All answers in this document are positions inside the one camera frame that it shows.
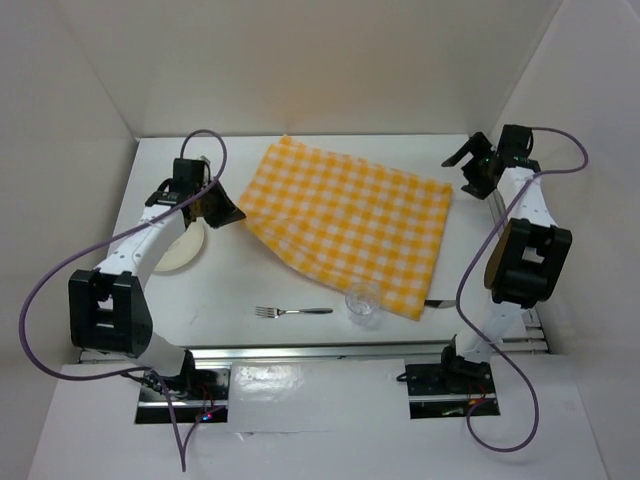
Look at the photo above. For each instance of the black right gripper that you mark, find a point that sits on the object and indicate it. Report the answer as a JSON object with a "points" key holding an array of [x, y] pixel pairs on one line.
{"points": [[477, 186]]}

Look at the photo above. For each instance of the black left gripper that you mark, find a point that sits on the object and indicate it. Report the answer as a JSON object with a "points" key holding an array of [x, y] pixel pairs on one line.
{"points": [[227, 211]]}

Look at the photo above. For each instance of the yellow white checkered cloth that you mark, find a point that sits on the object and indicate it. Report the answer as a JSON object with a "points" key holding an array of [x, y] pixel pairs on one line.
{"points": [[341, 220]]}

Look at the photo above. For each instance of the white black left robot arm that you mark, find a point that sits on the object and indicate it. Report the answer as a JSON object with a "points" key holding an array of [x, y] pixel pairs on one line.
{"points": [[108, 309]]}

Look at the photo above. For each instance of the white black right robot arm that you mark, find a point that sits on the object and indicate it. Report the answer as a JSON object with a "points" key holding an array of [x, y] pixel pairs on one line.
{"points": [[527, 259]]}

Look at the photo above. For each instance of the cream round plate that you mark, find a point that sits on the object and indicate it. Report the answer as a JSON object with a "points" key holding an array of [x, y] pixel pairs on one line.
{"points": [[183, 250]]}

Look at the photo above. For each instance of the silver fork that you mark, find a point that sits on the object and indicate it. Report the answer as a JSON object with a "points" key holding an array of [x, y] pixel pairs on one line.
{"points": [[272, 312]]}

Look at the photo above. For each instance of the silver table knife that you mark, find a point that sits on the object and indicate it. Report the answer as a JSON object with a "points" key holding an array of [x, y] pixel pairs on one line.
{"points": [[439, 304]]}

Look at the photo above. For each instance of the clear plastic cup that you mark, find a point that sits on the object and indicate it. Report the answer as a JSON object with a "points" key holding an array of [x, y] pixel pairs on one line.
{"points": [[363, 302]]}

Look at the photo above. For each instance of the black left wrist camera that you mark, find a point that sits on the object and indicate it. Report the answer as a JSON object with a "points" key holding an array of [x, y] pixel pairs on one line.
{"points": [[189, 176]]}

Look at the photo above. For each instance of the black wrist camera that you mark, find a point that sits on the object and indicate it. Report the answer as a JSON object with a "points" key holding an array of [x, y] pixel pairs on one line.
{"points": [[189, 176], [515, 143]]}

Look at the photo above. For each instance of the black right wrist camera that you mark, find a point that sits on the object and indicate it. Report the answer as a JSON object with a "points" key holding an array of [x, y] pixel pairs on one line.
{"points": [[515, 143]]}

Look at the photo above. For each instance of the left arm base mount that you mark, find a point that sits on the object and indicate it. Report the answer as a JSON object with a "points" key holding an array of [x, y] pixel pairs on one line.
{"points": [[203, 396]]}

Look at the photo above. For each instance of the aluminium front rail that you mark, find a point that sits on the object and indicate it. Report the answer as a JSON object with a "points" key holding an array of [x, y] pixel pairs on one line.
{"points": [[375, 349]]}

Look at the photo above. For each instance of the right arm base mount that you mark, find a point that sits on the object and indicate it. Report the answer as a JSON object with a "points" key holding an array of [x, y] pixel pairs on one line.
{"points": [[434, 395]]}

